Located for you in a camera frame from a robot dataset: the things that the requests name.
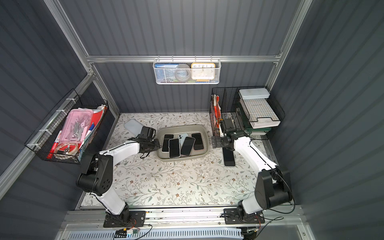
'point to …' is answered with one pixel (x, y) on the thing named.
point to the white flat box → (254, 93)
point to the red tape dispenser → (70, 148)
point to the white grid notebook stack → (260, 112)
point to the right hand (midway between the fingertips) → (225, 140)
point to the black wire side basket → (47, 134)
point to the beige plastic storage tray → (177, 129)
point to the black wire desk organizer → (225, 103)
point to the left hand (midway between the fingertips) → (158, 145)
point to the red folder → (95, 117)
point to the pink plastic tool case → (74, 129)
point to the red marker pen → (54, 146)
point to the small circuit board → (135, 231)
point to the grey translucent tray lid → (133, 127)
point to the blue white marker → (90, 128)
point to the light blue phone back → (182, 137)
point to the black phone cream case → (165, 144)
